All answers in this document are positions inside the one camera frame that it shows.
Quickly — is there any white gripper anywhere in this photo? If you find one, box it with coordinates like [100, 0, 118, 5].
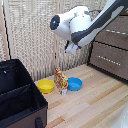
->
[64, 39, 82, 55]

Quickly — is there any dark brown drawer cabinet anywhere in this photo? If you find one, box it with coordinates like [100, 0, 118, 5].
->
[86, 12, 128, 84]

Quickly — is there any yellow red snack packet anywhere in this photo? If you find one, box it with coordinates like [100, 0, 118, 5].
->
[54, 66, 69, 96]

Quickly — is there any blue plastic bowl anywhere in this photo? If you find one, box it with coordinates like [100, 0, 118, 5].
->
[67, 76, 84, 92]

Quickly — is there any bamboo reed blind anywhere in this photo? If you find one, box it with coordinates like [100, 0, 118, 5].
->
[0, 0, 108, 83]

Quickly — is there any yellow plastic bowl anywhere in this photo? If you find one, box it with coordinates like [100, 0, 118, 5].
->
[36, 78, 56, 95]

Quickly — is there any black fabric storage box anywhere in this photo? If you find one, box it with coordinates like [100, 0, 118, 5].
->
[0, 58, 49, 128]

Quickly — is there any brown drawer with white handle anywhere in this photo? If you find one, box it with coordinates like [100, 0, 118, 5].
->
[89, 41, 128, 81]
[94, 15, 128, 51]

